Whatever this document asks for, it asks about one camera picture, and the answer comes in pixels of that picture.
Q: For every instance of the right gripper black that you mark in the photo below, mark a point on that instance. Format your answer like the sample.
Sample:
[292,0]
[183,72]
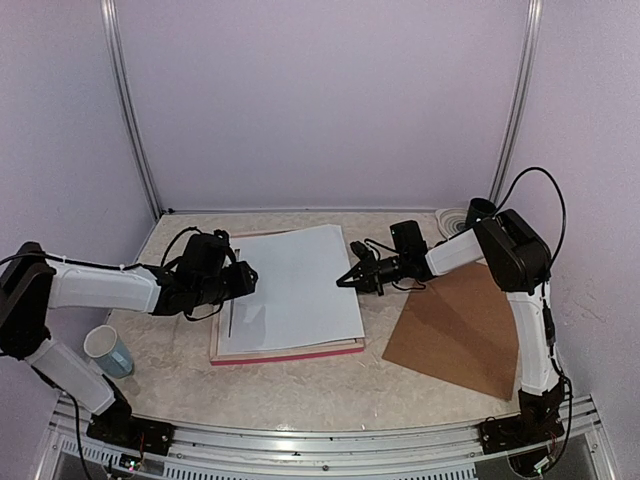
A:
[369,274]

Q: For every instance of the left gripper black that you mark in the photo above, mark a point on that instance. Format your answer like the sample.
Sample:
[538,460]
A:
[243,284]

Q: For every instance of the white mat board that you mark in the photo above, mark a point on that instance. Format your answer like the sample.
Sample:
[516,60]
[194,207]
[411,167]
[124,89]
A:
[225,345]

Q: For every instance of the landscape photo print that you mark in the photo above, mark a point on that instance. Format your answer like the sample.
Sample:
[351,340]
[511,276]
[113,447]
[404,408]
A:
[295,290]

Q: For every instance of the wooden picture frame pink edge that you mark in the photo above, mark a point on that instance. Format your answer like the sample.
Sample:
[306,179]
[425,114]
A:
[280,357]

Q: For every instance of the brown backing board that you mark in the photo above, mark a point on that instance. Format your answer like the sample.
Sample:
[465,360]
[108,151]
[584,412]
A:
[459,329]

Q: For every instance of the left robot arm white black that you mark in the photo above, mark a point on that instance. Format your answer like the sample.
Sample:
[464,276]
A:
[34,282]

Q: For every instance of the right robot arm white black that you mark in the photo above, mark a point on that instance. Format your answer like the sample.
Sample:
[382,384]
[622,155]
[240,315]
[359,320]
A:
[519,262]

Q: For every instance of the white round coaster plate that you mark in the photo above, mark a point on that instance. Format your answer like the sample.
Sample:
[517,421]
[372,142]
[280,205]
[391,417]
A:
[451,221]

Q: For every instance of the light blue mug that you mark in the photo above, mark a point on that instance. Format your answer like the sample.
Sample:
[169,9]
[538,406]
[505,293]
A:
[105,348]

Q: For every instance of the dark green cup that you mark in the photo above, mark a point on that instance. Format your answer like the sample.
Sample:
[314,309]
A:
[478,209]

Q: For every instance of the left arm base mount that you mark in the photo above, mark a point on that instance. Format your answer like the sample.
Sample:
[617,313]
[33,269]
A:
[118,426]

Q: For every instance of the front aluminium rail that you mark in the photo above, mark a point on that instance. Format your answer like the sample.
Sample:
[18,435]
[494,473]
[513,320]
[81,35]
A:
[195,451]

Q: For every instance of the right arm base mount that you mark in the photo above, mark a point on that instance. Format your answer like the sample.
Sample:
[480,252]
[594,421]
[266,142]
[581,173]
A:
[520,430]

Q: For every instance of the left aluminium post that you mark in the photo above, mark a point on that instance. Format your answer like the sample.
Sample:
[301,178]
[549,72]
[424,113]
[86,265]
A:
[110,21]

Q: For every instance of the aluminium post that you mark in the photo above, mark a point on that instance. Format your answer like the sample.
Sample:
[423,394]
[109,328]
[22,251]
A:
[110,21]
[519,98]

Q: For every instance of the right aluminium post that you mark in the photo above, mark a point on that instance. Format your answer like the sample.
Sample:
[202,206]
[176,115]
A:
[519,98]

